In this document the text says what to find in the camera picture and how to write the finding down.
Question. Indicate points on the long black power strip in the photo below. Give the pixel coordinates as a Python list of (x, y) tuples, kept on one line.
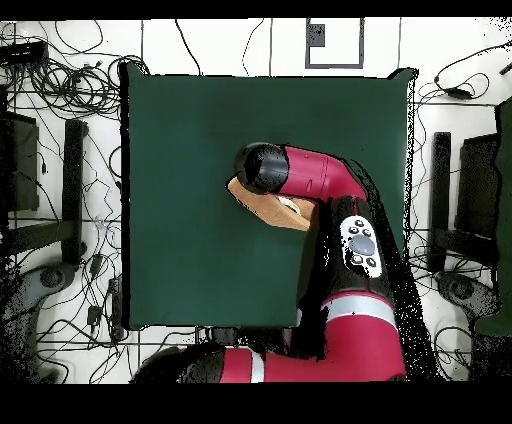
[(116, 304)]

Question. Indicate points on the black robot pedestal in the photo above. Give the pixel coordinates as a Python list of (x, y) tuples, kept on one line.
[(240, 336)]

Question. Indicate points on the large black box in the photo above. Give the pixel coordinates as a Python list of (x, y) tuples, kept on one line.
[(478, 180), (24, 160)]

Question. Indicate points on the small black power adapter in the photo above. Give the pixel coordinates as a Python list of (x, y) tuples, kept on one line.
[(94, 315)]

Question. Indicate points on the dark green table cloth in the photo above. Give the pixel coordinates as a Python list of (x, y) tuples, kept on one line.
[(180, 200)]

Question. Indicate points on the grey square floor marker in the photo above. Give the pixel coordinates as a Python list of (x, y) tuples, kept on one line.
[(316, 36)]

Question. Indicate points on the black metal frame bar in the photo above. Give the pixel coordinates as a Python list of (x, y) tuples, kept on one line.
[(74, 180), (440, 180)]

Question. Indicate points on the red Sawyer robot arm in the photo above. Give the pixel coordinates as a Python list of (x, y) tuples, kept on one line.
[(312, 172)]

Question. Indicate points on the office chair base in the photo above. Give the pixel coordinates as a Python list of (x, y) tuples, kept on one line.
[(460, 288), (52, 278)]

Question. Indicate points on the narrow dark green cloth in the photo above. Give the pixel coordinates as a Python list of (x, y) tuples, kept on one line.
[(504, 200)]

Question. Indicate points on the tan terry towel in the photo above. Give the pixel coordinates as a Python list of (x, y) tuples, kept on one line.
[(276, 214)]

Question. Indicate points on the flat black box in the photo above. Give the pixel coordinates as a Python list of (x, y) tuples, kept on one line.
[(24, 52)]

